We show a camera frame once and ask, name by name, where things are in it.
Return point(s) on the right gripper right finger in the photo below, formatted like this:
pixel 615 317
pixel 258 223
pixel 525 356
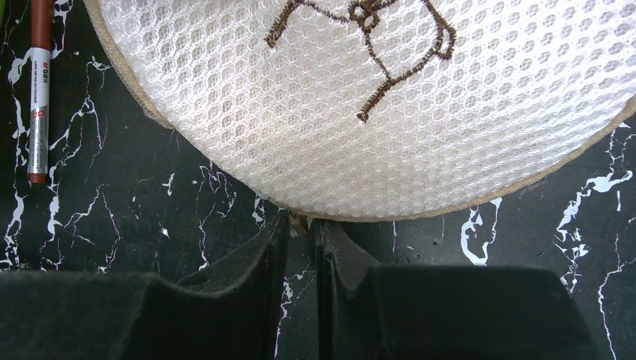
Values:
pixel 371 310

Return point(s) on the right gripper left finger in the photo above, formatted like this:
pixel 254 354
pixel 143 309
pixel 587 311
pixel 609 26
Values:
pixel 229 310

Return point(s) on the round white mesh laundry bag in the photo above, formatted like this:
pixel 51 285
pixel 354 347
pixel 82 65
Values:
pixel 378 110

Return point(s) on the red white marker pen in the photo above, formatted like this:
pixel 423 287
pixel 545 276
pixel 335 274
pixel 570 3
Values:
pixel 41 47

